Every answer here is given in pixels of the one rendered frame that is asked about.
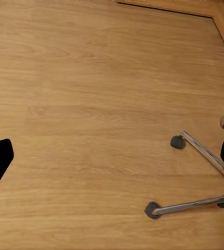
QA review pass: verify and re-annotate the swivel chair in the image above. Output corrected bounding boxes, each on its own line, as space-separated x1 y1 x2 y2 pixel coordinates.
145 116 224 219

